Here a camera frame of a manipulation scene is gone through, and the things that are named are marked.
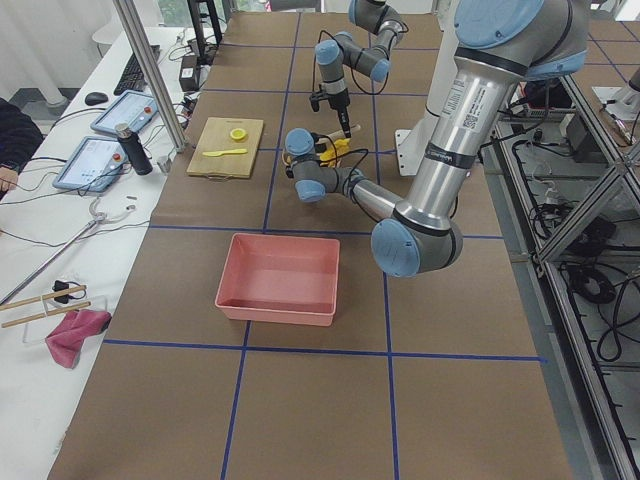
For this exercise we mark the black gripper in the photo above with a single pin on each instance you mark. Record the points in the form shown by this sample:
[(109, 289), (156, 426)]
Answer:
[(338, 100)]

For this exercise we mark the beige hand brush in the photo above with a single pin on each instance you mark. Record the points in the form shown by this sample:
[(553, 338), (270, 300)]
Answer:
[(339, 134)]

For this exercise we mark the yellow toy corn cob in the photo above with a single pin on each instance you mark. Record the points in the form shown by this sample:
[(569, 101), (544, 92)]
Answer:
[(335, 150)]

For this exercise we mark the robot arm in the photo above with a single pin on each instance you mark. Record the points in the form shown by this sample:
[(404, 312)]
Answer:
[(340, 50), (499, 44)]

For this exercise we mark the pink plastic bin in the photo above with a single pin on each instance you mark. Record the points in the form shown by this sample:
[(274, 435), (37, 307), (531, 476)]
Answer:
[(280, 279)]

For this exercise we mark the person hand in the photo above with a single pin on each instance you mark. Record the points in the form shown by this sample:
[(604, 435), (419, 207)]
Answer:
[(8, 180)]

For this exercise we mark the yellow lemon slice toy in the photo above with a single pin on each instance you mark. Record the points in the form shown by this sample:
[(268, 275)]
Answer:
[(238, 134)]

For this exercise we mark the yellow plastic knife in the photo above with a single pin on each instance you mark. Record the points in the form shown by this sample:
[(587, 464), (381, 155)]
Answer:
[(220, 153)]

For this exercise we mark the wooden cutting board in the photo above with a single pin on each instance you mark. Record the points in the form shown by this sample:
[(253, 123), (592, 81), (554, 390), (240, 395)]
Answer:
[(215, 136)]

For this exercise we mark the upper teach pendant tablet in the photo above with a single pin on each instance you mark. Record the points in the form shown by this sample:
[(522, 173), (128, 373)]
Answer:
[(133, 108)]

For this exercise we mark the teach pendant tablet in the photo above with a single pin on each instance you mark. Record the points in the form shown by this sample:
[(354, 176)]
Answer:
[(93, 166), (133, 108)]

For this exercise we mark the black keyboard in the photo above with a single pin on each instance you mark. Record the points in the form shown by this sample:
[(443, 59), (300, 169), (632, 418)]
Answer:
[(132, 77)]

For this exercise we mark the black water bottle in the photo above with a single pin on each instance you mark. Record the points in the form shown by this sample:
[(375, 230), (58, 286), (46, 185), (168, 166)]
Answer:
[(130, 142)]

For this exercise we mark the black computer mouse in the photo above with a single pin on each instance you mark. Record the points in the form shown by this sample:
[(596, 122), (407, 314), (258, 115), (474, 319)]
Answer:
[(96, 98)]

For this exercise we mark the lower teach pendant tablet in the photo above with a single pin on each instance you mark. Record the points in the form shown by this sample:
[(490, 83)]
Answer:
[(93, 166)]

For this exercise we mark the metal rod tool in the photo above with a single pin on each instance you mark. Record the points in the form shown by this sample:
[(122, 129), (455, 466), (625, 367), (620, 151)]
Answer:
[(98, 217)]

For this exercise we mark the wooden chopstick pair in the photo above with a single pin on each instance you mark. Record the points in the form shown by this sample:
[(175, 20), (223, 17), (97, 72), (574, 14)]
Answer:
[(49, 305)]

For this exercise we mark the pink cloth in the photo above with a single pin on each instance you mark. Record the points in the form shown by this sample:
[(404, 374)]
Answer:
[(66, 340)]

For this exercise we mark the aluminium frame post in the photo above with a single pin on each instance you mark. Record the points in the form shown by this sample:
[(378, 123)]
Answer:
[(139, 43)]

